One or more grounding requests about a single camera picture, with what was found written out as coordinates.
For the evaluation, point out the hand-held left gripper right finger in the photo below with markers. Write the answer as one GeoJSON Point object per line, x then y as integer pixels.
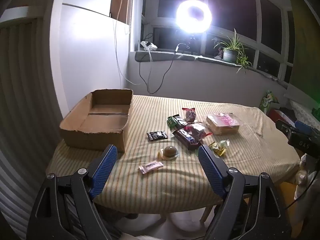
{"type": "Point", "coordinates": [210, 170]}

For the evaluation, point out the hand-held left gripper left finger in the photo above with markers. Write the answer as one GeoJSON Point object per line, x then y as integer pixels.
{"type": "Point", "coordinates": [103, 172]}

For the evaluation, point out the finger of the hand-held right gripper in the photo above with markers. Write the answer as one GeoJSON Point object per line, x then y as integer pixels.
{"type": "Point", "coordinates": [285, 128]}
{"type": "Point", "coordinates": [303, 129]}

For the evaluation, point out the gold-wrapped candy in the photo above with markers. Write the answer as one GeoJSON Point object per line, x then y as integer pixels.
{"type": "Point", "coordinates": [218, 149]}

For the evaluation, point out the green-wrapped candy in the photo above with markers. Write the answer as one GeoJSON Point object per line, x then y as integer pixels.
{"type": "Point", "coordinates": [223, 143]}

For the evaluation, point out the cardboard box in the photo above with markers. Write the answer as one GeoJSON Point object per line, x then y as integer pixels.
{"type": "Point", "coordinates": [92, 136]}

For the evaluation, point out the clear bag of mini bars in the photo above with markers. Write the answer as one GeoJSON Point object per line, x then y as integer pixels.
{"type": "Point", "coordinates": [198, 130]}

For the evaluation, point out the red-wrapped chocolate ball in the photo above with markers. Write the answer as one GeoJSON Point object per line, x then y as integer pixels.
{"type": "Point", "coordinates": [190, 115]}

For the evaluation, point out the red folder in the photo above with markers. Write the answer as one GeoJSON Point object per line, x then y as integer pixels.
{"type": "Point", "coordinates": [276, 116]}

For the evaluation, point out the green snack bag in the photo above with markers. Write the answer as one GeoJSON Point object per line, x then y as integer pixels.
{"type": "Point", "coordinates": [268, 101]}

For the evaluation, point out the brown chocolate bar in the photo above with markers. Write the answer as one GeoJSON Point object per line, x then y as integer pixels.
{"type": "Point", "coordinates": [186, 137]}

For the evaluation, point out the striped yellow tablecloth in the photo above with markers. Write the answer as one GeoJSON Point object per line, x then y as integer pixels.
{"type": "Point", "coordinates": [250, 150]}

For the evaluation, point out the wooden table leg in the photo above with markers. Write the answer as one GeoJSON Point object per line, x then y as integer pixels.
{"type": "Point", "coordinates": [207, 213]}

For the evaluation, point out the small white pink packet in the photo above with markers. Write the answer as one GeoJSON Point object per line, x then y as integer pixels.
{"type": "Point", "coordinates": [150, 167]}

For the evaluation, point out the clear bag of sandwich biscuits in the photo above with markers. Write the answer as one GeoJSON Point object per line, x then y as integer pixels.
{"type": "Point", "coordinates": [222, 123]}

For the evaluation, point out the green snack packet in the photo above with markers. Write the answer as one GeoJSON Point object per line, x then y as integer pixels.
{"type": "Point", "coordinates": [176, 122]}

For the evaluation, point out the black cookie packet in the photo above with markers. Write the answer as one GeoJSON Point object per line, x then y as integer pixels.
{"type": "Point", "coordinates": [157, 135]}

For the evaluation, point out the potted spider plant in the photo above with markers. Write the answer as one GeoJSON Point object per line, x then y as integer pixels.
{"type": "Point", "coordinates": [231, 52]}

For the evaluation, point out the grey striped curtain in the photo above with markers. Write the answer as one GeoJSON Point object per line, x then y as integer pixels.
{"type": "Point", "coordinates": [17, 105]}

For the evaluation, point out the grey windowsill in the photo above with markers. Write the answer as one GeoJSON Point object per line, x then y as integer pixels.
{"type": "Point", "coordinates": [160, 56]}

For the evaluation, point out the white power strip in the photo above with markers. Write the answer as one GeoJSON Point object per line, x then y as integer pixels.
{"type": "Point", "coordinates": [148, 46]}

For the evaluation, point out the brown board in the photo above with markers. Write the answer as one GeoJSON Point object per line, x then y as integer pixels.
{"type": "Point", "coordinates": [120, 0]}

